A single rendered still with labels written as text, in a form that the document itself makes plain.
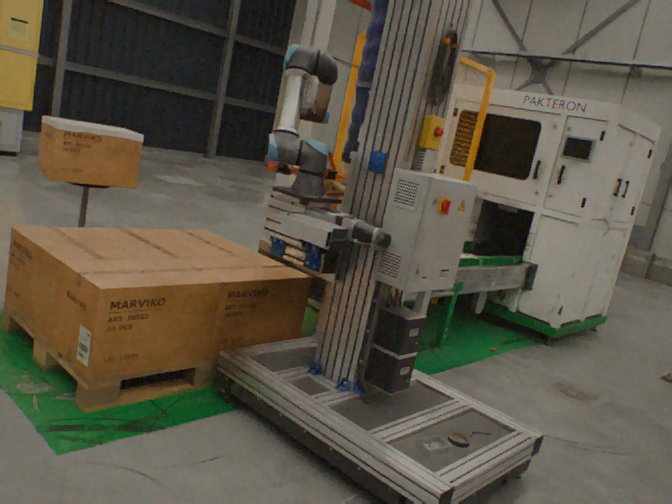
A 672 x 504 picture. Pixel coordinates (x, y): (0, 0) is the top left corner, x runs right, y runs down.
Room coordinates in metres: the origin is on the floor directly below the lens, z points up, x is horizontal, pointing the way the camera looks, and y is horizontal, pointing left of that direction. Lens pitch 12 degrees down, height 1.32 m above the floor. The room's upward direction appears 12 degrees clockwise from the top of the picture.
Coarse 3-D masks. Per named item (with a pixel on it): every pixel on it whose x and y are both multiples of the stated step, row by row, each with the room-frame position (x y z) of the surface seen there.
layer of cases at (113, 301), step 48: (48, 240) 2.78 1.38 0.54; (96, 240) 2.96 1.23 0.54; (144, 240) 3.18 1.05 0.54; (192, 240) 3.42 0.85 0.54; (48, 288) 2.56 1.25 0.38; (96, 288) 2.27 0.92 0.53; (144, 288) 2.39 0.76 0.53; (192, 288) 2.58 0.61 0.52; (240, 288) 2.79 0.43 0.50; (288, 288) 3.03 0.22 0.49; (48, 336) 2.52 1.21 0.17; (96, 336) 2.25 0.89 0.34; (144, 336) 2.42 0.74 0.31; (192, 336) 2.61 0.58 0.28; (240, 336) 2.83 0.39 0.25; (288, 336) 3.08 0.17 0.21
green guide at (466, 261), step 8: (472, 256) 4.34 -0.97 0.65; (480, 256) 4.46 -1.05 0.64; (488, 256) 4.53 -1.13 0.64; (496, 256) 4.63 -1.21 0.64; (504, 256) 4.72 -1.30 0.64; (512, 256) 4.85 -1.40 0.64; (520, 256) 4.94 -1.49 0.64; (464, 264) 4.28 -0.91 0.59; (472, 264) 4.37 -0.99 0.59; (480, 264) 4.28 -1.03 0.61; (488, 264) 4.55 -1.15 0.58; (496, 264) 4.66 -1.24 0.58; (504, 264) 4.76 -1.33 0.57
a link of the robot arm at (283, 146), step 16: (304, 48) 2.73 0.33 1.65; (288, 64) 2.72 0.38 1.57; (304, 64) 2.71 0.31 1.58; (288, 80) 2.71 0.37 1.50; (304, 80) 2.71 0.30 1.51; (288, 96) 2.67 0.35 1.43; (288, 112) 2.64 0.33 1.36; (288, 128) 2.61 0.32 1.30; (272, 144) 2.57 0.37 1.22; (288, 144) 2.58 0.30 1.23; (272, 160) 2.61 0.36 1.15; (288, 160) 2.59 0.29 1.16
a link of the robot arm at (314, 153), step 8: (304, 144) 2.60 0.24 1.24; (312, 144) 2.59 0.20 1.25; (320, 144) 2.60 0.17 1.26; (304, 152) 2.59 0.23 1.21; (312, 152) 2.59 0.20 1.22; (320, 152) 2.59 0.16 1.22; (328, 152) 2.63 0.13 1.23; (296, 160) 2.59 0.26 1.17; (304, 160) 2.59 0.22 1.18; (312, 160) 2.59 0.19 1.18; (320, 160) 2.60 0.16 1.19; (304, 168) 2.60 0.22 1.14; (312, 168) 2.59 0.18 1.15; (320, 168) 2.60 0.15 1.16
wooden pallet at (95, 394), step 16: (16, 320) 2.77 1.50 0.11; (32, 336) 2.63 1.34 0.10; (48, 352) 2.52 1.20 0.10; (48, 368) 2.54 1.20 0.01; (176, 368) 2.56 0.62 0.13; (192, 368) 2.66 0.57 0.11; (208, 368) 2.70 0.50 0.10; (80, 384) 2.29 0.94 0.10; (96, 384) 2.27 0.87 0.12; (112, 384) 2.32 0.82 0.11; (160, 384) 2.59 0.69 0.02; (176, 384) 2.63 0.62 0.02; (192, 384) 2.65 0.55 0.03; (208, 384) 2.71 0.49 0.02; (80, 400) 2.28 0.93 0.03; (96, 400) 2.28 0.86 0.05; (112, 400) 2.33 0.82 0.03; (128, 400) 2.39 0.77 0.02
